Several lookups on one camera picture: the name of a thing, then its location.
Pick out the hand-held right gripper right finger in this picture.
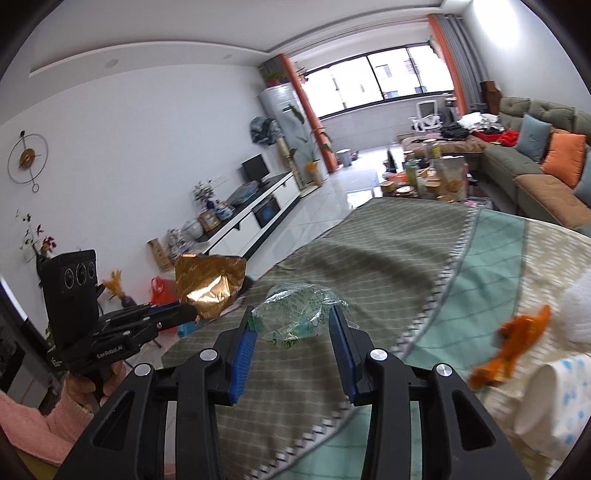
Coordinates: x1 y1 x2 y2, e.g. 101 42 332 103
329 305 532 480

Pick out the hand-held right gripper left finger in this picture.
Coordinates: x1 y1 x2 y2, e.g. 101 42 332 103
53 307 259 480

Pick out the gold foil wrapper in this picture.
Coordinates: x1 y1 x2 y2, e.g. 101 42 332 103
174 253 248 323

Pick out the green clear plastic wrapper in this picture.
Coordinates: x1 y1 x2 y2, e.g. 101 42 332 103
252 282 353 352

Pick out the orange peel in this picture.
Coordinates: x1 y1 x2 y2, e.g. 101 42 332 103
467 305 553 390

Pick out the white foam net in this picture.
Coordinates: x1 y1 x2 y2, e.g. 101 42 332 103
560 276 591 343

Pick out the person's left forearm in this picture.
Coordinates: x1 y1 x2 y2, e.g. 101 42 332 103
0 376 105 463

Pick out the person's left hand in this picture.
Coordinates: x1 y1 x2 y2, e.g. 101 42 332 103
64 359 126 411

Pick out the red plastic bag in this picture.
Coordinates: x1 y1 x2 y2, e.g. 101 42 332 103
148 277 179 308

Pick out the yellow dried plant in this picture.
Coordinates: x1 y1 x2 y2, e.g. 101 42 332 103
102 271 140 308

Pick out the gold gift bag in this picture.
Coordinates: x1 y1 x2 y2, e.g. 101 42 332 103
148 237 174 273

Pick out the flower branch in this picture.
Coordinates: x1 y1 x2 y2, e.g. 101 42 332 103
16 210 59 264

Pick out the green patterned tablecloth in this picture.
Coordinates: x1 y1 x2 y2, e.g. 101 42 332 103
159 198 591 480

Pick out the flower vase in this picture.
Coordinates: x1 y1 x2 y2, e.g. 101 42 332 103
193 180 218 211

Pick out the white black tv stand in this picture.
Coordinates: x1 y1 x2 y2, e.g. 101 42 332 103
185 171 302 260

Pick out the plastic wrapped item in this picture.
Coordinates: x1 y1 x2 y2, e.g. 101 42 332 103
228 181 260 206

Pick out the black monitor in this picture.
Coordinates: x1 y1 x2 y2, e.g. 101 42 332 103
241 154 271 186

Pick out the black coffee table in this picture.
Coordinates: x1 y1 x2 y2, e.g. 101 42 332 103
369 157 491 209

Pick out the tall plant in yellow pot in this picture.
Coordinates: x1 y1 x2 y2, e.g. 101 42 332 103
281 104 334 188

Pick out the blue-grey cloth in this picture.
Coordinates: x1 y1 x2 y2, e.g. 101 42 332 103
249 116 282 147

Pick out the clear snack bag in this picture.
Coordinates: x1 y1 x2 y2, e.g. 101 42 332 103
436 156 468 202

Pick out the white paper cup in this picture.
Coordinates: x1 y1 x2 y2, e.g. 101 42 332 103
512 355 591 468

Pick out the white standing air conditioner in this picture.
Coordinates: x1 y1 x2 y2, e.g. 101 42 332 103
257 83 309 188

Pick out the brown ottoman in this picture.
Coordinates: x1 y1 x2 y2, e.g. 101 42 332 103
401 136 491 160

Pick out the orange curtain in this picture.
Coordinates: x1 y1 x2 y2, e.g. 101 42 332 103
427 14 468 117
276 53 330 176

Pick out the green brown sofa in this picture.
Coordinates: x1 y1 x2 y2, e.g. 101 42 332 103
480 96 591 232

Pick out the white office chair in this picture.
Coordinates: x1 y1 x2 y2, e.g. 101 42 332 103
409 99 442 133

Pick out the large window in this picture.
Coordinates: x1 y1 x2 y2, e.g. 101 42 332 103
302 44 456 116

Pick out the blue cushion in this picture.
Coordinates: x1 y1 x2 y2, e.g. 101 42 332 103
515 114 553 162
573 152 591 206

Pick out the orange cushion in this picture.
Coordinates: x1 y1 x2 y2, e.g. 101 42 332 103
540 132 587 188

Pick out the dark wooden cabinet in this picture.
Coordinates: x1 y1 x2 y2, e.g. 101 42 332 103
480 80 502 114

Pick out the grey curtain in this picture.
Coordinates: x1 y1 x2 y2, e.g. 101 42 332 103
438 11 491 114

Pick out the round wall clock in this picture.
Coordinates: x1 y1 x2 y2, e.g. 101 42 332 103
8 130 49 194

